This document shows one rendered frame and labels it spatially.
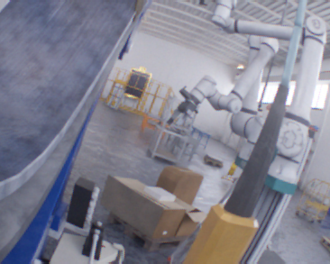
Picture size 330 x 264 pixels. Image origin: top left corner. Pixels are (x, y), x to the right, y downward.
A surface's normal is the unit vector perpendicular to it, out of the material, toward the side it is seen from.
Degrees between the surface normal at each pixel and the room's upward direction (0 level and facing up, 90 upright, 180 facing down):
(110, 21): 55
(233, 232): 90
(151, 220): 90
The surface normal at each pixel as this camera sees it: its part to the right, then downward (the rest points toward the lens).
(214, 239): -0.59, -0.17
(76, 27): 0.26, -0.46
